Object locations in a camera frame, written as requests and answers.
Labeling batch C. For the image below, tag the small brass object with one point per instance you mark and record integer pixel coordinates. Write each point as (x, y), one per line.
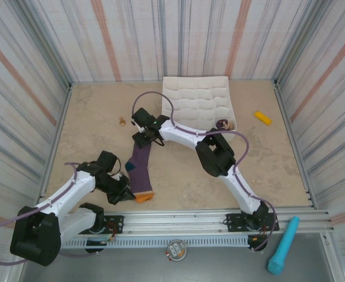
(122, 122)

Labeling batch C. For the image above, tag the white fabric drawer organizer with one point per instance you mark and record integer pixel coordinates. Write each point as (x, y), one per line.
(201, 100)

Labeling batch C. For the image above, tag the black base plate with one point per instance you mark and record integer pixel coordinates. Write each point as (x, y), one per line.
(115, 223)
(237, 223)

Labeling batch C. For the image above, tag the purple sock with orange toe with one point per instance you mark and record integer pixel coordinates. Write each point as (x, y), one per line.
(141, 173)

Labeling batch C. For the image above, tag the teal plastic cylinder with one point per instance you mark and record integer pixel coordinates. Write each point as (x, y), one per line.
(284, 249)

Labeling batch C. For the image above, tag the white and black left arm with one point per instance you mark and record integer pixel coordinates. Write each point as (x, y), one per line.
(60, 196)

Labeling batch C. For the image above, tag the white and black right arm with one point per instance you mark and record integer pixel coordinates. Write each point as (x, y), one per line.
(184, 138)

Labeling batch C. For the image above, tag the aluminium rail frame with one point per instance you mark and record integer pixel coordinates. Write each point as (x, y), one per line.
(175, 218)

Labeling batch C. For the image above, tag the purple sock with beige toe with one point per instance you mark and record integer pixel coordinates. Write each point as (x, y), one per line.
(223, 124)

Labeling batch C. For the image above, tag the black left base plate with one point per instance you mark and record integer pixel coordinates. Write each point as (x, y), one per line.
(115, 223)

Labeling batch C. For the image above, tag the yellow block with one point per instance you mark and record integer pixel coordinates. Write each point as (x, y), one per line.
(262, 117)

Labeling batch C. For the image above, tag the round grey disc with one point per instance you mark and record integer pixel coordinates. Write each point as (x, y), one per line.
(176, 250)

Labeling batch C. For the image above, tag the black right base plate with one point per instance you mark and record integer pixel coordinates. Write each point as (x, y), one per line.
(237, 223)

